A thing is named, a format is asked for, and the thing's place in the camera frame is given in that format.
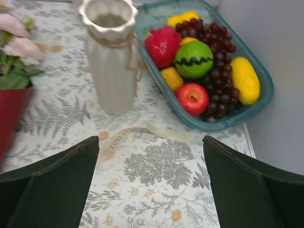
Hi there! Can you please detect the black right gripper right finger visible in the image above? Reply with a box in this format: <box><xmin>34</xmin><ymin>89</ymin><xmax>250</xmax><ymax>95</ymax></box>
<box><xmin>203</xmin><ymin>136</ymin><xmax>304</xmax><ymax>228</ymax></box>

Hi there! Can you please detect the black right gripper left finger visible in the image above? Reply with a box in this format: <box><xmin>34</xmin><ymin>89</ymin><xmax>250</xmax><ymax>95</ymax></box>
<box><xmin>0</xmin><ymin>136</ymin><xmax>99</xmax><ymax>228</ymax></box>

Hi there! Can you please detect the cream ribbon gold lettering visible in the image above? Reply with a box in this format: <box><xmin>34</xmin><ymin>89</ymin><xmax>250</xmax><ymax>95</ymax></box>
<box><xmin>96</xmin><ymin>123</ymin><xmax>199</xmax><ymax>166</ymax></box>

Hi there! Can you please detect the red paper bouquet wrap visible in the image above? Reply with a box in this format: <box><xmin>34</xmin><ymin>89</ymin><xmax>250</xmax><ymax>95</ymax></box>
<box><xmin>0</xmin><ymin>85</ymin><xmax>33</xmax><ymax>161</ymax></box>

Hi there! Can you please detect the white ribbed ceramic vase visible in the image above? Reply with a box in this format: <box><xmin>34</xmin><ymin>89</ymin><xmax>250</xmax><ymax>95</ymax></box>
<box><xmin>78</xmin><ymin>0</ymin><xmax>138</xmax><ymax>116</ymax></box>

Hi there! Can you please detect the floral patterned table mat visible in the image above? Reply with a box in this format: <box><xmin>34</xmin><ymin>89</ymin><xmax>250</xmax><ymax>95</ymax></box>
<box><xmin>0</xmin><ymin>0</ymin><xmax>256</xmax><ymax>228</ymax></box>

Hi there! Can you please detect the dark purple grape bunch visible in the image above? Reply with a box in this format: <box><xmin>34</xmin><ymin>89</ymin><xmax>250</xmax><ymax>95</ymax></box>
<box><xmin>175</xmin><ymin>18</ymin><xmax>242</xmax><ymax>122</ymax></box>

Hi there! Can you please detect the red apple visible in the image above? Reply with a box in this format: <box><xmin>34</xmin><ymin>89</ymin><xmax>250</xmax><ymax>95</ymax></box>
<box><xmin>174</xmin><ymin>83</ymin><xmax>209</xmax><ymax>117</ymax></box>

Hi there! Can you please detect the yellow mango right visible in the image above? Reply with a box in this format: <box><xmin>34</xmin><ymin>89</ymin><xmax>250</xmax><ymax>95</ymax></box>
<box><xmin>230</xmin><ymin>57</ymin><xmax>260</xmax><ymax>105</ymax></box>

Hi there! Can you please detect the small yellow lemon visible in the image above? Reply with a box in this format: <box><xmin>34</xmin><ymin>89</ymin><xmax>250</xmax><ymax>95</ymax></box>
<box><xmin>160</xmin><ymin>66</ymin><xmax>184</xmax><ymax>92</ymax></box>

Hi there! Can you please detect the pink artificial flower bunch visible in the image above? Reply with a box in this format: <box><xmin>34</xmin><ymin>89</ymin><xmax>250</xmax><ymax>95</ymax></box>
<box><xmin>0</xmin><ymin>3</ymin><xmax>44</xmax><ymax>90</ymax></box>

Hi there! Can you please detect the green toy watermelon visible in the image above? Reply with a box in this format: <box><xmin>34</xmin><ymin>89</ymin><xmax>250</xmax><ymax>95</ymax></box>
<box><xmin>173</xmin><ymin>41</ymin><xmax>214</xmax><ymax>79</ymax></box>

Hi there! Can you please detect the red dragon fruit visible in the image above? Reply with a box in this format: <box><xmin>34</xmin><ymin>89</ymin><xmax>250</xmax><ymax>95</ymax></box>
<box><xmin>144</xmin><ymin>25</ymin><xmax>181</xmax><ymax>69</ymax></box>

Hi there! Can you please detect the yellow fruit back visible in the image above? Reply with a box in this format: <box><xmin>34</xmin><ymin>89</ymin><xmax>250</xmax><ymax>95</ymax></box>
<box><xmin>166</xmin><ymin>11</ymin><xmax>200</xmax><ymax>27</ymax></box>

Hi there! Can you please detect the teal plastic fruit basket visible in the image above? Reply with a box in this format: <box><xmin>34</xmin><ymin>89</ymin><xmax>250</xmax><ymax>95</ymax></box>
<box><xmin>135</xmin><ymin>0</ymin><xmax>274</xmax><ymax>133</ymax></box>

